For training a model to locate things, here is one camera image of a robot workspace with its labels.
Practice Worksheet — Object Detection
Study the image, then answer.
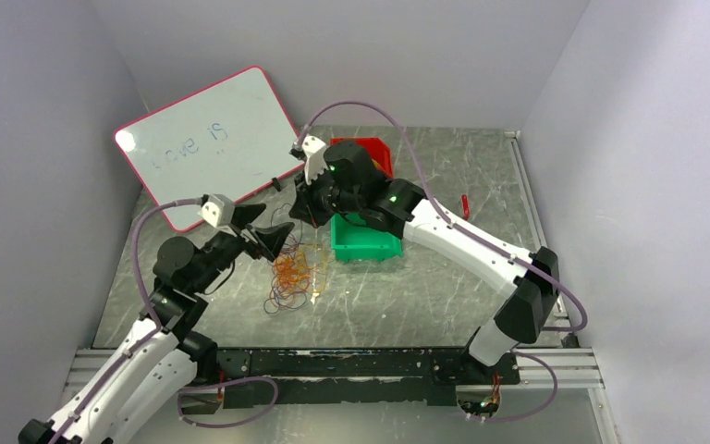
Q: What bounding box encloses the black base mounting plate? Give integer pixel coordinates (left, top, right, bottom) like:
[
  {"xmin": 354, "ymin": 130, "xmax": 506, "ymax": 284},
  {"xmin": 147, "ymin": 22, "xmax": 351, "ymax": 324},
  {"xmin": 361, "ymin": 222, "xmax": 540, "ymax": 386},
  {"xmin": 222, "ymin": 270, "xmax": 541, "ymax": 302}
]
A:
[{"xmin": 182, "ymin": 347, "xmax": 520, "ymax": 413}]

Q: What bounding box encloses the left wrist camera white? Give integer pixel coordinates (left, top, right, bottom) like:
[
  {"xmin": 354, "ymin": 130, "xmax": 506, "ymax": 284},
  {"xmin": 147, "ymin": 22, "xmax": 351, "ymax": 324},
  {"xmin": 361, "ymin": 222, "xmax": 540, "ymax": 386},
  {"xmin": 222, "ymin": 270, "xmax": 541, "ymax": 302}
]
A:
[{"xmin": 199, "ymin": 194, "xmax": 236, "ymax": 230}]

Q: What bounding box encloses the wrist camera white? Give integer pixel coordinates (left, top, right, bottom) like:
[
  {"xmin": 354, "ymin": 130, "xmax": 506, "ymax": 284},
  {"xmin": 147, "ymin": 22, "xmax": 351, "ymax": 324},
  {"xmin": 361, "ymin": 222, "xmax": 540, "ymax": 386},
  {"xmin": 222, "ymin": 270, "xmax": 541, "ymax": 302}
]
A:
[
  {"xmin": 199, "ymin": 194, "xmax": 236, "ymax": 230},
  {"xmin": 300, "ymin": 135, "xmax": 328, "ymax": 185}
]

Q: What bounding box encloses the red plastic bin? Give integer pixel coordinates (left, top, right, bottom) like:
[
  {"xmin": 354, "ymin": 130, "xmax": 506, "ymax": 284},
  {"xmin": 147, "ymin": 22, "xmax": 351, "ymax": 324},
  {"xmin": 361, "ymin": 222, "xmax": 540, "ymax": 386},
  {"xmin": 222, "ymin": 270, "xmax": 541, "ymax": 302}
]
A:
[{"xmin": 329, "ymin": 137, "xmax": 394, "ymax": 178}]

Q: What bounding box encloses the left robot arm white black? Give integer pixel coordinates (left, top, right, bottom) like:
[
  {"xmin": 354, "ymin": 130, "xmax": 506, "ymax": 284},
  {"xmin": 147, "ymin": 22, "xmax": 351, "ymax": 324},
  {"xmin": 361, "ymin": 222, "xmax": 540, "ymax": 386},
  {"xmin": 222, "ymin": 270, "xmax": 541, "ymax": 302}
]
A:
[{"xmin": 18, "ymin": 195, "xmax": 295, "ymax": 443}]

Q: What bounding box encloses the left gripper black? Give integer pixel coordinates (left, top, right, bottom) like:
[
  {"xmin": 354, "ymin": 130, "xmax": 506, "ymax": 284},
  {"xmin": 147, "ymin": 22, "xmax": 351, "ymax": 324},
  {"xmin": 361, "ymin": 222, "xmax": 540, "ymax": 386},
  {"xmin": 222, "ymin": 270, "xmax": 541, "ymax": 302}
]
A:
[{"xmin": 190, "ymin": 203, "xmax": 293, "ymax": 291}]

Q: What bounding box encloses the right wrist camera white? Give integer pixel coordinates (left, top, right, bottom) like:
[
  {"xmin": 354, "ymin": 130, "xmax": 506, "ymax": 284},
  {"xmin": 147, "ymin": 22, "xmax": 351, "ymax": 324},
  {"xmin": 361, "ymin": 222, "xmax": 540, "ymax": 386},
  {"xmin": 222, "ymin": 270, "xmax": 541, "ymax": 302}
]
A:
[{"xmin": 300, "ymin": 135, "xmax": 328, "ymax": 185}]

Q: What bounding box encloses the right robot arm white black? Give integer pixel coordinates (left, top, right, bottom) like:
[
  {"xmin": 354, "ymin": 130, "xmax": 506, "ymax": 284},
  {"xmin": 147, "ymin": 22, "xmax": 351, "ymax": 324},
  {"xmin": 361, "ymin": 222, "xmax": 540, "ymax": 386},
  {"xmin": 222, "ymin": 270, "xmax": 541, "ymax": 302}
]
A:
[{"xmin": 289, "ymin": 136, "xmax": 559, "ymax": 383}]

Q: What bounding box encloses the small red white card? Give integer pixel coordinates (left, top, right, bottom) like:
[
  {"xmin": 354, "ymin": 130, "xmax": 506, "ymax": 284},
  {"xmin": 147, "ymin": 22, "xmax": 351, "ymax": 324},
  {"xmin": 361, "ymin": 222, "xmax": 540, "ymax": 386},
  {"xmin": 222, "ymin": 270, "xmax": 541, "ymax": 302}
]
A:
[{"xmin": 460, "ymin": 194, "xmax": 471, "ymax": 220}]

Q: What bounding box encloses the whiteboard with pink frame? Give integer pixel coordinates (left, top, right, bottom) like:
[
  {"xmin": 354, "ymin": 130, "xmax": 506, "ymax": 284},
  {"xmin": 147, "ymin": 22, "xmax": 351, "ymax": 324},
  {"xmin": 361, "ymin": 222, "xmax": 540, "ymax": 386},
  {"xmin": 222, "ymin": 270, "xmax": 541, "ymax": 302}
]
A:
[{"xmin": 114, "ymin": 66, "xmax": 302, "ymax": 205}]

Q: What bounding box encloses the green plastic bin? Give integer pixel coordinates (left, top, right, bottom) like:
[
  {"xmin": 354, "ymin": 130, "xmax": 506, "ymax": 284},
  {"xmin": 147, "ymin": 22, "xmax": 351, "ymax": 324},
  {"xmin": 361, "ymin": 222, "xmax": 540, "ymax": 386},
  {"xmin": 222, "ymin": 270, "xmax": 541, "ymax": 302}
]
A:
[{"xmin": 330, "ymin": 214, "xmax": 403, "ymax": 262}]

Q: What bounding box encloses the aluminium rail frame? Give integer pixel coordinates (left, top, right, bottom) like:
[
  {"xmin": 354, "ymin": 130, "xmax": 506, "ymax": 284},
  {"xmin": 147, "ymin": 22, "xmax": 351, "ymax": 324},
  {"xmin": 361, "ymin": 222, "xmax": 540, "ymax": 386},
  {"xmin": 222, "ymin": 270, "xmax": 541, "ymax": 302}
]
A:
[{"xmin": 50, "ymin": 345, "xmax": 604, "ymax": 443}]

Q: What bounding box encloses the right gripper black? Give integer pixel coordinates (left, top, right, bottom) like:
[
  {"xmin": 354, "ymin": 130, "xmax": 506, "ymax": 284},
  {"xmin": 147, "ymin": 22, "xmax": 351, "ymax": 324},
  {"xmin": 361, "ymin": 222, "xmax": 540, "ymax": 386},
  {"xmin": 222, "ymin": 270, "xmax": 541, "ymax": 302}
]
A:
[{"xmin": 289, "ymin": 164, "xmax": 363, "ymax": 228}]

